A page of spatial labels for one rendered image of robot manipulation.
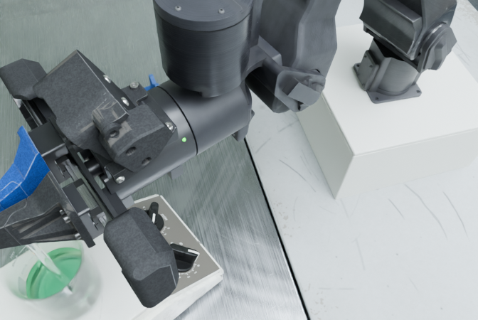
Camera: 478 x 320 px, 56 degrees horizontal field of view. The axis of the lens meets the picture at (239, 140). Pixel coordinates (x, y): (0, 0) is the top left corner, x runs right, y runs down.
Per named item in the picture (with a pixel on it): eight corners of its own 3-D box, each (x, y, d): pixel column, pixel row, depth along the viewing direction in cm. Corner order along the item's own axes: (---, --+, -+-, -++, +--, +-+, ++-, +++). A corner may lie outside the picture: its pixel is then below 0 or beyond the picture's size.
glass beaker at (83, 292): (77, 340, 39) (45, 316, 32) (22, 306, 41) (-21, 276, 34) (124, 271, 43) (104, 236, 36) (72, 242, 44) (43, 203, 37)
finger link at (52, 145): (70, 145, 32) (52, 111, 29) (134, 240, 28) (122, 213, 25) (43, 158, 31) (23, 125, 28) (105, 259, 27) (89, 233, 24)
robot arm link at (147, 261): (117, 75, 38) (102, 18, 33) (253, 237, 30) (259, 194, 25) (25, 120, 35) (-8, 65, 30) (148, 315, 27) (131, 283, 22)
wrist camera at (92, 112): (134, 85, 31) (114, 11, 25) (195, 160, 28) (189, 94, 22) (52, 129, 29) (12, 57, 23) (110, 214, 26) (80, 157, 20)
